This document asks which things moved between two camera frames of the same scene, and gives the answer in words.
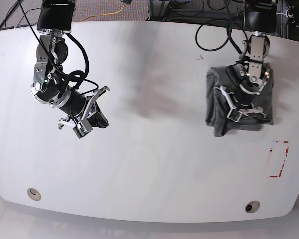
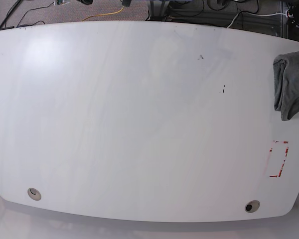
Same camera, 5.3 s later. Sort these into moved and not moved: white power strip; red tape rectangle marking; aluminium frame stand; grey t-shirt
Moved: grey t-shirt
Not moved: red tape rectangle marking; white power strip; aluminium frame stand
